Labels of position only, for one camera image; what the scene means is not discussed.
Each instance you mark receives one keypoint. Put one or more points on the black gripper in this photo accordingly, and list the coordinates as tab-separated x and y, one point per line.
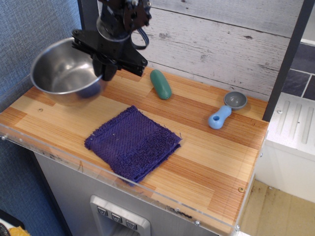
108	56

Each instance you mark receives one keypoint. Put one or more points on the stainless steel bowl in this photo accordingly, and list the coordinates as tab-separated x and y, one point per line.
66	75

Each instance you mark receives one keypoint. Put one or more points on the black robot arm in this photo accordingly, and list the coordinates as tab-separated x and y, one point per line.
118	38

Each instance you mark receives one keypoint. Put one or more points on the purple folded cloth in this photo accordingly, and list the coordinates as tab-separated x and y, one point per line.
132	144

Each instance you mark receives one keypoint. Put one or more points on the green oblong toy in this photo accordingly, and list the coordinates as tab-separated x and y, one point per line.
160	84

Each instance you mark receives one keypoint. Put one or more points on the clear acrylic edge guard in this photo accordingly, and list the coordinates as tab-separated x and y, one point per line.
197	175

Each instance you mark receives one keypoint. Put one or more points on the blue grey toy scoop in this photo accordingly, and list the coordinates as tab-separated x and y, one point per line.
232	101

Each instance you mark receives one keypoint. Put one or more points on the silver dispenser button panel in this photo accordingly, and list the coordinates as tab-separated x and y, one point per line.
113	220

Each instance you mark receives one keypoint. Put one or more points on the yellow black object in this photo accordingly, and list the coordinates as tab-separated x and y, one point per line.
12	229

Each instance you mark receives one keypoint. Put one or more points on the white toy sink unit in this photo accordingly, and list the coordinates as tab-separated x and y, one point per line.
287	160

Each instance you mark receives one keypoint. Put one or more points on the dark left post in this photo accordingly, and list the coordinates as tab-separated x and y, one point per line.
89	13

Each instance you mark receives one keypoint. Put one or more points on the dark post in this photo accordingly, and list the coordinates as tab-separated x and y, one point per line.
89	13
296	37

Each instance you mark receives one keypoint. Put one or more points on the dark right post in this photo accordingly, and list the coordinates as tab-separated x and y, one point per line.
296	37

